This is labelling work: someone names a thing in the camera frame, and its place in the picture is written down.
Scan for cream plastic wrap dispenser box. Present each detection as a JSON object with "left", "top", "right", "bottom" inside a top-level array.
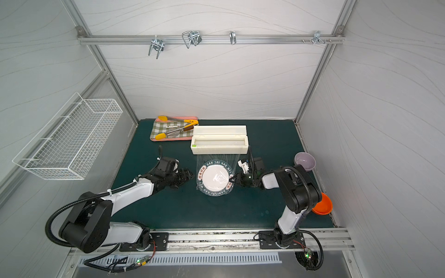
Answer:
[{"left": 191, "top": 125, "right": 249, "bottom": 155}]

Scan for metal u-bolt clamp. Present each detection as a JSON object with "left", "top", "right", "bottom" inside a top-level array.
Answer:
[
  {"left": 148, "top": 37, "right": 165, "bottom": 59},
  {"left": 181, "top": 31, "right": 202, "bottom": 49}
]

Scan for orange bowl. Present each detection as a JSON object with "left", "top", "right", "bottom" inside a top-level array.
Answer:
[{"left": 312, "top": 193, "right": 333, "bottom": 215}]

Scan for yellow handled tongs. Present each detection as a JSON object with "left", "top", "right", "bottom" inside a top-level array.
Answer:
[{"left": 155, "top": 120, "right": 199, "bottom": 140}]

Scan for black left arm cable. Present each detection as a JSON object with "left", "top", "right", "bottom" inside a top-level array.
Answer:
[{"left": 44, "top": 180, "right": 157, "bottom": 273}]

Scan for clear plastic wrap sheet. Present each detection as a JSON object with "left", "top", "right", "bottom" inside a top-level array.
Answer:
[{"left": 196, "top": 154, "right": 241, "bottom": 197}]

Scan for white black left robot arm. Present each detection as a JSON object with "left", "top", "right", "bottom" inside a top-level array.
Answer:
[{"left": 45, "top": 157, "right": 194, "bottom": 253}]

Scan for white wire basket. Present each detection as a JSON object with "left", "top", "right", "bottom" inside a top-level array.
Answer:
[{"left": 12, "top": 93, "right": 123, "bottom": 181}]

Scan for metal U-bolt clamp middle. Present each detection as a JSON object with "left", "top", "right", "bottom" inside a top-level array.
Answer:
[{"left": 181, "top": 31, "right": 202, "bottom": 49}]

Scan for white slotted vent strip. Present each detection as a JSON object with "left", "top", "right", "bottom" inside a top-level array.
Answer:
[{"left": 78, "top": 252, "right": 282, "bottom": 268}]

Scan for metal U-bolt clamp left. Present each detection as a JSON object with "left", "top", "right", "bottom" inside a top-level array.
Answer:
[{"left": 148, "top": 37, "right": 165, "bottom": 59}]

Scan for small metal hook clamp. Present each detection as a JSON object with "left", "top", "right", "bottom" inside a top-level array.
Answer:
[{"left": 229, "top": 31, "right": 236, "bottom": 45}]

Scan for aluminium top rail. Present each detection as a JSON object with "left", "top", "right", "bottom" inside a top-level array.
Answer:
[{"left": 78, "top": 33, "right": 346, "bottom": 46}]

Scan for metal bracket clamp right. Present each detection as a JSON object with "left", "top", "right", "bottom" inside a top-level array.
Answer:
[{"left": 301, "top": 31, "right": 331, "bottom": 45}]

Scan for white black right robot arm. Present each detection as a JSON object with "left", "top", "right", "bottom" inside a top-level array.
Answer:
[{"left": 229, "top": 158, "right": 322, "bottom": 248}]

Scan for lilac ceramic bowl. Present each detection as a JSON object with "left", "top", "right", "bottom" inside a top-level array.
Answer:
[{"left": 294, "top": 152, "right": 316, "bottom": 171}]

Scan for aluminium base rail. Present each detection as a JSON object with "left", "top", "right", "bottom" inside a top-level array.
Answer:
[{"left": 69, "top": 227, "right": 356, "bottom": 256}]

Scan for pink tray checkered cloth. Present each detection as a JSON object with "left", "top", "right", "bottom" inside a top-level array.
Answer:
[{"left": 149, "top": 116, "right": 198, "bottom": 142}]

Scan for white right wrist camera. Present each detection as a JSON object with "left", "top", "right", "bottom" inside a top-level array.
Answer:
[{"left": 238, "top": 159, "right": 251, "bottom": 174}]

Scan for white plate green rim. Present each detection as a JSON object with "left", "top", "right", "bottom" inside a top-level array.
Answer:
[{"left": 197, "top": 159, "right": 235, "bottom": 197}]

